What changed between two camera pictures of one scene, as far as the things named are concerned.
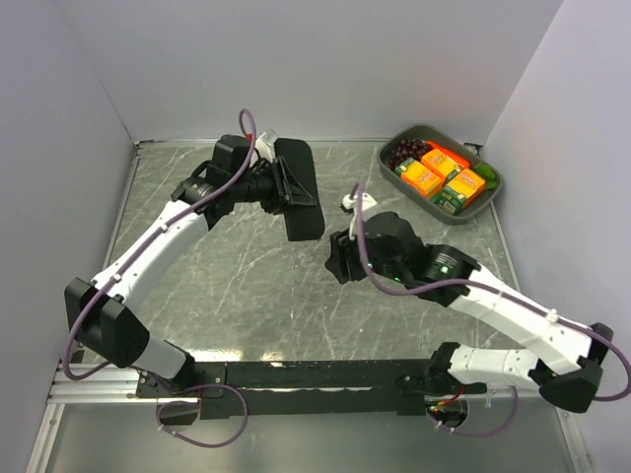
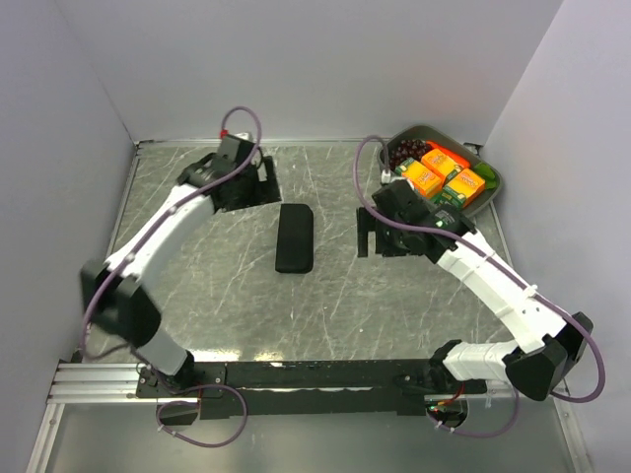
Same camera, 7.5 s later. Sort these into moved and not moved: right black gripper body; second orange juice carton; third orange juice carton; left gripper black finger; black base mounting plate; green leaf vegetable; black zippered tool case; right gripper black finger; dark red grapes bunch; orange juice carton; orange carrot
Moved: right gripper black finger; right black gripper body; left gripper black finger; black zippered tool case
Not moved: second orange juice carton; orange juice carton; green leaf vegetable; black base mounting plate; orange carrot; third orange juice carton; dark red grapes bunch
